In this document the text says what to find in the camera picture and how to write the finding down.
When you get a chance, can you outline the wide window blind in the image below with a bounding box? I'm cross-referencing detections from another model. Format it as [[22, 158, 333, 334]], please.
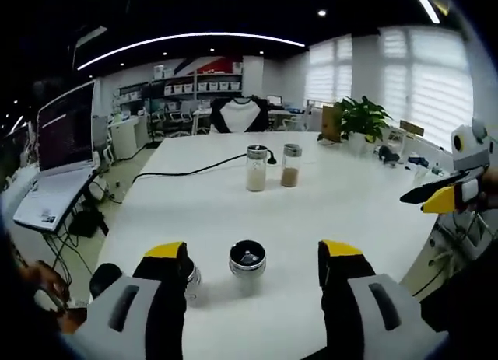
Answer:
[[378, 26, 475, 144]]

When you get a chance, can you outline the seasoning bottle with white crystals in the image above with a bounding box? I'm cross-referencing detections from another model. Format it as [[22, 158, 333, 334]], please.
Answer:
[[227, 239, 268, 295]]

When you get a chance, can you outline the small wooden box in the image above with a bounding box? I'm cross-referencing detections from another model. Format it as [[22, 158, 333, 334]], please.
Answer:
[[399, 119, 426, 138]]

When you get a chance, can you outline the white cabinet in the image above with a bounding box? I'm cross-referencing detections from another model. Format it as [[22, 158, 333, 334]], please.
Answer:
[[107, 116, 148, 159]]

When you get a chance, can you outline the black round object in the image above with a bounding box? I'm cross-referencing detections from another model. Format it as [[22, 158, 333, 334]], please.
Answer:
[[89, 262, 125, 299]]

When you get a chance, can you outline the black laptop stand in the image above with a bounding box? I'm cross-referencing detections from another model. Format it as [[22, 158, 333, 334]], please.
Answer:
[[66, 172, 110, 239]]

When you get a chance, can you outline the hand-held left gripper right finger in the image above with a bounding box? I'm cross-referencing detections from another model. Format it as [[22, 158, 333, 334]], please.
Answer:
[[317, 239, 448, 360]]

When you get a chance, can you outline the curved ceiling light strip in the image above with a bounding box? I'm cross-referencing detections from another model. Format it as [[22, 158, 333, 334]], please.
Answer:
[[76, 31, 307, 72]]

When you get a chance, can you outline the white office chair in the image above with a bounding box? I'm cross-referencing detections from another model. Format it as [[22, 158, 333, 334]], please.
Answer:
[[426, 211, 488, 262], [164, 100, 195, 136]]

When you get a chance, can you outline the small dark grey device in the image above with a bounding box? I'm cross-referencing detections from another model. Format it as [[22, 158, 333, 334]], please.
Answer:
[[378, 144, 402, 167]]

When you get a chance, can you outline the green potted plant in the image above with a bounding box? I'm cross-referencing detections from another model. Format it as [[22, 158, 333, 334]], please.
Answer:
[[334, 95, 393, 156]]

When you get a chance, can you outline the chair with black white shirt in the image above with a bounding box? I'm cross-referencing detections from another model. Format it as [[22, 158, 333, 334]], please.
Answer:
[[209, 96, 271, 135]]

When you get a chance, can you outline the shelving unit with white bins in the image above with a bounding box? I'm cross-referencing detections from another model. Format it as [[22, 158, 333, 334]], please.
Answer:
[[149, 72, 245, 105]]

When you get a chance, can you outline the black power cable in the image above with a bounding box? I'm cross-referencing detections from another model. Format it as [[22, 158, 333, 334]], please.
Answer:
[[132, 149, 279, 187]]

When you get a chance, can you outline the seasoning bottle with white powder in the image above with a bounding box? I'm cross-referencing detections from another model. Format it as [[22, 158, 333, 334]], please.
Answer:
[[182, 257, 204, 307]]

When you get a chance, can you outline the narrow window blind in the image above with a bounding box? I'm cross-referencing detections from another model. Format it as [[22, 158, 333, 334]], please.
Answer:
[[304, 34, 353, 105]]

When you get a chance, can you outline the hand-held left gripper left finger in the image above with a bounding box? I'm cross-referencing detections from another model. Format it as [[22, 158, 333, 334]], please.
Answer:
[[72, 241, 191, 360]]

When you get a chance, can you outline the seasoning bottle with brown powder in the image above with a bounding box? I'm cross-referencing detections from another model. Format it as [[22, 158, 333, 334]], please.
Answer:
[[280, 142, 304, 189]]

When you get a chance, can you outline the straight ceiling light strip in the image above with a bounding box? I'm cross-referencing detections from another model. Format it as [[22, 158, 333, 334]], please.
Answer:
[[407, 0, 442, 25]]

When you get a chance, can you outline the brown cardboard box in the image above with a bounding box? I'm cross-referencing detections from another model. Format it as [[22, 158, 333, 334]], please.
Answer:
[[321, 104, 344, 144]]

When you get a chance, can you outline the tall seasoning bottle cream powder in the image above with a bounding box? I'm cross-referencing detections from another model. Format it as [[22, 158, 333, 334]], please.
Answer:
[[245, 143, 269, 193]]

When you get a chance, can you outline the person's right hand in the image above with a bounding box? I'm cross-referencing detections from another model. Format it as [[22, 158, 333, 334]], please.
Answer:
[[478, 169, 498, 211]]

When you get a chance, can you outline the white laptop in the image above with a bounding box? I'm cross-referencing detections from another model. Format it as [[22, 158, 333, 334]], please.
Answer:
[[12, 79, 99, 233]]

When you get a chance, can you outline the person's dark clothing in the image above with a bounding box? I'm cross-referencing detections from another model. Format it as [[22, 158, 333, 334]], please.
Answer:
[[419, 254, 489, 334]]

